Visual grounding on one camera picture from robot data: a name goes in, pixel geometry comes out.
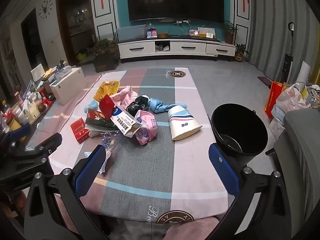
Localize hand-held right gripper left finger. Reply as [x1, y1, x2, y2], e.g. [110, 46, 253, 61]
[24, 144, 110, 240]

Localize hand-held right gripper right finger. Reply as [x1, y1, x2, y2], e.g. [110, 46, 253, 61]
[208, 142, 298, 240]

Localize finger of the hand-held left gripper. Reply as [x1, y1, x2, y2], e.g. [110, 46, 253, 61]
[5, 123, 33, 146]
[7, 132, 63, 167]

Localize small red box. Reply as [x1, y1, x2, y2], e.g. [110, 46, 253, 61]
[70, 117, 90, 144]

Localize black bucket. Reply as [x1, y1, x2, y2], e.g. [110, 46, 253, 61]
[211, 103, 268, 167]

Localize striped white paper bowl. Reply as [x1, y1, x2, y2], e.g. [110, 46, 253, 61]
[167, 106, 203, 141]

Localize red snack packet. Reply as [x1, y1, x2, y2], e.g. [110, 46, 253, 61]
[99, 94, 115, 120]

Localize pink plastic bag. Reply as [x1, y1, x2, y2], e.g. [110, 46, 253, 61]
[135, 110, 158, 146]
[110, 85, 139, 113]

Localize yellow snack packet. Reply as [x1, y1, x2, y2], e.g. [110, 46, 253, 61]
[93, 80, 121, 102]

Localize blue dotted bag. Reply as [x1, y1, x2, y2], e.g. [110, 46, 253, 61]
[149, 97, 188, 113]

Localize cluster of bottles and jars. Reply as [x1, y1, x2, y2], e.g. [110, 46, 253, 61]
[0, 80, 54, 135]

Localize clear plastic wrapper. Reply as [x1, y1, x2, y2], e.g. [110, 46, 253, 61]
[99, 130, 120, 155]

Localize dark red green packet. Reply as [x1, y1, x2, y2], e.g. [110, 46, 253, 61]
[85, 109, 118, 132]

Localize white and blue carton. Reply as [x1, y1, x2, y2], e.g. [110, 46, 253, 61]
[110, 106, 143, 138]

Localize white storage box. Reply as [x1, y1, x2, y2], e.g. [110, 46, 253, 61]
[49, 67, 87, 105]

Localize white paper sheet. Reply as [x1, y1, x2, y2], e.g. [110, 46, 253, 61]
[30, 64, 45, 80]

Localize plaid tablecloth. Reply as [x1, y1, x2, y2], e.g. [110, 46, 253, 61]
[25, 67, 237, 224]

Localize white cardboard box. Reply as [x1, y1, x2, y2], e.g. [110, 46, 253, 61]
[269, 119, 285, 140]

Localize clear plastic container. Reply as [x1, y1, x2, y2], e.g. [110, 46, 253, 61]
[54, 65, 72, 79]

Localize grey sofa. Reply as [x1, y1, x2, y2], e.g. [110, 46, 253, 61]
[272, 109, 320, 240]

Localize red shopping bag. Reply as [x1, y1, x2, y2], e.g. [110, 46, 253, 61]
[264, 81, 288, 120]

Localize white plastic bag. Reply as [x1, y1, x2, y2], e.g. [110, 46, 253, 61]
[271, 81, 309, 124]

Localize dark floor mat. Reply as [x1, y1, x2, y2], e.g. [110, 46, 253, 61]
[257, 76, 274, 89]

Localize potted plant on dark stand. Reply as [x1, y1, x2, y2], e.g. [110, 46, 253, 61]
[92, 38, 120, 73]

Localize small potted plant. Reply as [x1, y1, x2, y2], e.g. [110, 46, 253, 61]
[234, 44, 250, 63]

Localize pile of clothes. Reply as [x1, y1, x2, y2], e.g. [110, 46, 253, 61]
[301, 82, 320, 109]

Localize white panel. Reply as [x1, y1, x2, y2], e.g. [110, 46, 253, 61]
[297, 60, 311, 84]

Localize white television cabinet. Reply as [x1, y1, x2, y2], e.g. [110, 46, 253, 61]
[117, 36, 237, 64]

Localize tall potted plant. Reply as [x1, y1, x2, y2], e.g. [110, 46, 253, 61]
[222, 20, 239, 45]

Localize translucent storage bin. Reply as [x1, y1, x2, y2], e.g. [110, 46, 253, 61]
[116, 25, 148, 42]

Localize white desk calendar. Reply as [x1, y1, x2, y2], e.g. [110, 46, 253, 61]
[197, 27, 215, 38]

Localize grey curtain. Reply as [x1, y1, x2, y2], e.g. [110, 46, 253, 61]
[247, 0, 320, 85]

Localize large black television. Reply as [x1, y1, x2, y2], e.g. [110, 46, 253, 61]
[126, 0, 225, 23]

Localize black wall clock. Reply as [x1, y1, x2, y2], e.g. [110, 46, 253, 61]
[38, 0, 53, 18]

